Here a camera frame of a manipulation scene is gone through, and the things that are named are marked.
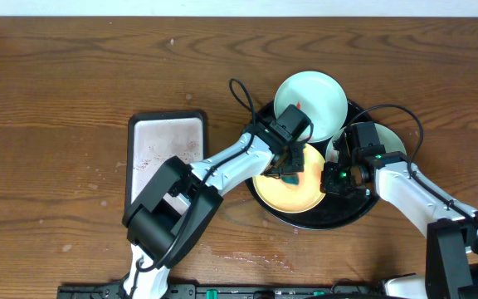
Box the round black tray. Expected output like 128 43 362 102
245 100 378 230

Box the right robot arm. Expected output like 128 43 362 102
320 152 478 298

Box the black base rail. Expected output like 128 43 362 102
56 282 387 299

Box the light green plate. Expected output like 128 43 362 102
324 123 407 163
273 71 348 143

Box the green yellow sponge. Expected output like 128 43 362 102
281 174 300 187

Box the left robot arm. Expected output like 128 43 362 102
122 130 305 298

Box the yellow plate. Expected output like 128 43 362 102
252 144 325 213

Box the rectangular soapy water tray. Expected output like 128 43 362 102
124 110 207 209

